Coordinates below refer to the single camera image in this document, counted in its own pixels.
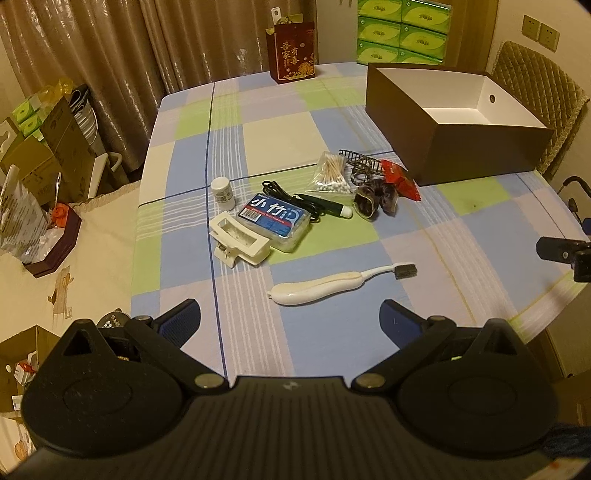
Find dark metal hair comb clip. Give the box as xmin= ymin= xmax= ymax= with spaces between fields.
xmin=338 ymin=148 xmax=384 ymax=183

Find green tissue packs in carton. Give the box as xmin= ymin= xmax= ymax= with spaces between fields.
xmin=11 ymin=95 xmax=52 ymax=139

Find black cable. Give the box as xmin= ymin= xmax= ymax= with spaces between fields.
xmin=262 ymin=180 xmax=324 ymax=227

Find stack of green tissue packs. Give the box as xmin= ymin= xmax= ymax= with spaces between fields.
xmin=356 ymin=0 xmax=451 ymax=65

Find white plastic stool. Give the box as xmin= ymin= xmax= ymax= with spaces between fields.
xmin=85 ymin=152 xmax=123 ymax=199

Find brown cardboard box white inside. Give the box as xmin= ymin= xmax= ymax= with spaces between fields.
xmin=366 ymin=63 xmax=555 ymax=186

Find small white bottle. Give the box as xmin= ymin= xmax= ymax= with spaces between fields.
xmin=211 ymin=178 xmax=235 ymax=206

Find yellow plastic bag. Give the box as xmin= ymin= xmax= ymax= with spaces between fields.
xmin=44 ymin=78 xmax=75 ymax=103

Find chair with quilted beige cover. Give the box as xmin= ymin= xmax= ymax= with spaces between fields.
xmin=489 ymin=41 xmax=591 ymax=176

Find clear plastic bag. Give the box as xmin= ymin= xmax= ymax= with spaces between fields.
xmin=0 ymin=166 xmax=51 ymax=260

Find tall brown cardboard box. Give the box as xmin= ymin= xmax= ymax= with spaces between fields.
xmin=46 ymin=97 xmax=100 ymax=197

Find black cables beside chair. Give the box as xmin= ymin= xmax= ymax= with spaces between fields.
xmin=561 ymin=176 xmax=591 ymax=236

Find open cardboard box with packets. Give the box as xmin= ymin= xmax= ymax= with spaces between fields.
xmin=0 ymin=325 xmax=64 ymax=412

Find cardboard box with white flap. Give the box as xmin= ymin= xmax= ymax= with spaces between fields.
xmin=0 ymin=117 xmax=58 ymax=204

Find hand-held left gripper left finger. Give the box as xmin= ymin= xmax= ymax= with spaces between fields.
xmin=60 ymin=298 xmax=230 ymax=394

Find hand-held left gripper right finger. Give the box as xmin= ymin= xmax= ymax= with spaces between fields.
xmin=351 ymin=299 xmax=528 ymax=394

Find dark red gift bag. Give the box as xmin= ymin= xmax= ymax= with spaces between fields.
xmin=265 ymin=9 xmax=317 ymax=84

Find white toothbrush black bristles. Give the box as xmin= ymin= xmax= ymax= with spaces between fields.
xmin=269 ymin=263 xmax=417 ymax=306

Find bag of cotton swabs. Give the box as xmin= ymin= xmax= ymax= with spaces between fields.
xmin=305 ymin=151 xmax=354 ymax=195

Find dark red hexagonal box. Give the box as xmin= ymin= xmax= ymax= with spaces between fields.
xmin=23 ymin=210 xmax=83 ymax=278

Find dark green tube white cap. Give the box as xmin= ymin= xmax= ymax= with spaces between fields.
xmin=295 ymin=193 xmax=354 ymax=219

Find dark brown scrunchie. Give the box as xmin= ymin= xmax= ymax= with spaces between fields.
xmin=352 ymin=181 xmax=402 ymax=221

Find clear box with blue label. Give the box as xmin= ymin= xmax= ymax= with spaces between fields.
xmin=237 ymin=192 xmax=312 ymax=253

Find checked pastel tablecloth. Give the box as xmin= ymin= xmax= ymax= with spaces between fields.
xmin=130 ymin=60 xmax=591 ymax=377

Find silvery bag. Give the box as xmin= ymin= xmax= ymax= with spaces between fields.
xmin=69 ymin=85 xmax=101 ymax=145

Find white hair claw clip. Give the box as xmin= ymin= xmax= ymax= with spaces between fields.
xmin=208 ymin=211 xmax=271 ymax=268

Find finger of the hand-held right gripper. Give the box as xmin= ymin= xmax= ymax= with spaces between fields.
xmin=536 ymin=236 xmax=591 ymax=283

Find red snack packet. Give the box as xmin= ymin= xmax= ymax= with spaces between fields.
xmin=379 ymin=158 xmax=423 ymax=201

